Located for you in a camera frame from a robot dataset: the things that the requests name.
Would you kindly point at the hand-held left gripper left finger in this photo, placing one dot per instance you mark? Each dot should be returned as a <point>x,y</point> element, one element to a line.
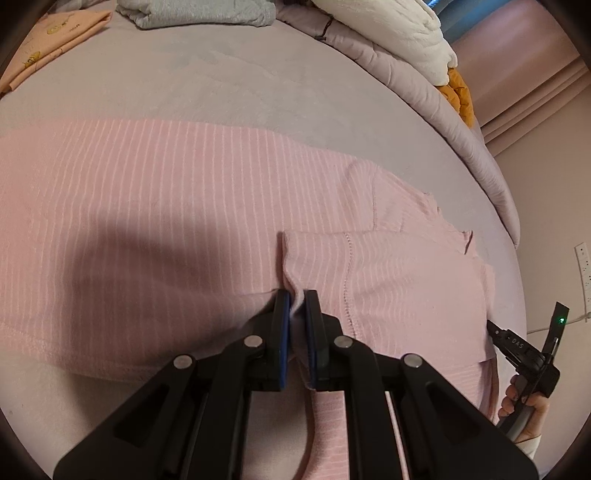
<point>281,344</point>

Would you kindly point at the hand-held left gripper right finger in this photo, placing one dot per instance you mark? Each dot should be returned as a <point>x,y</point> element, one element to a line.
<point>310,344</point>

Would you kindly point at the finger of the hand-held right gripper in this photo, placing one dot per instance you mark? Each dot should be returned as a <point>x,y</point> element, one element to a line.
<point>505,340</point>

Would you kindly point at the pink striped garment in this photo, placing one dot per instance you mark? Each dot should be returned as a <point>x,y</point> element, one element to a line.
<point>161,207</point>

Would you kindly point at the person's right hand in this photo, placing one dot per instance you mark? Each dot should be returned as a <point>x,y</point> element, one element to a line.
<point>538,413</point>

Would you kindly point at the white power strip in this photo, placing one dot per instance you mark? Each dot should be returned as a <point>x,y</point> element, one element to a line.
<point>584,267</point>

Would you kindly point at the pink curtain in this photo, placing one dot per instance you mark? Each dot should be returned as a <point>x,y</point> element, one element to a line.
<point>531,92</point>

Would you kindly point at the mauve quilt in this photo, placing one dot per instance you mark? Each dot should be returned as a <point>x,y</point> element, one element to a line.
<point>415,87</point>

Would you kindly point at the mauve bedsheet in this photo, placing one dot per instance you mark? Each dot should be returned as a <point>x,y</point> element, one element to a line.
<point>231,78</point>

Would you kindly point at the white plush toy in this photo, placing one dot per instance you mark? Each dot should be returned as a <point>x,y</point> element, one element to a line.
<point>397,32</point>

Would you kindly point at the blue curtain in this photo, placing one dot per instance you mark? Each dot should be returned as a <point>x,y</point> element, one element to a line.
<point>445,18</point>

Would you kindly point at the grey-blue folded cloth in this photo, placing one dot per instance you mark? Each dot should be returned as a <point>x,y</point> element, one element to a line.
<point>198,14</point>

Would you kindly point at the peach folded cloth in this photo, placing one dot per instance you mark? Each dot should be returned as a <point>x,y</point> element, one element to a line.
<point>51,41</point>

